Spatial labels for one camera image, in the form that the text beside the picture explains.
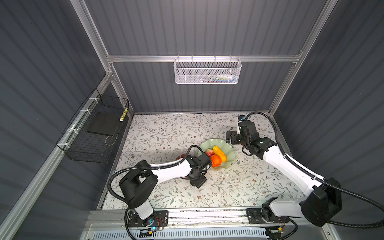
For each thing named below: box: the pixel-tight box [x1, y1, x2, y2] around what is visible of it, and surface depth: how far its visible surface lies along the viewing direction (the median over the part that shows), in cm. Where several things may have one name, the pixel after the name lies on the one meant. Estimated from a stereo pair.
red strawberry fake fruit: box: [205, 146, 214, 157], surface depth 95 cm
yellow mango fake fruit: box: [212, 145, 228, 162], surface depth 95 cm
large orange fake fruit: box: [210, 154, 222, 168], surface depth 89 cm
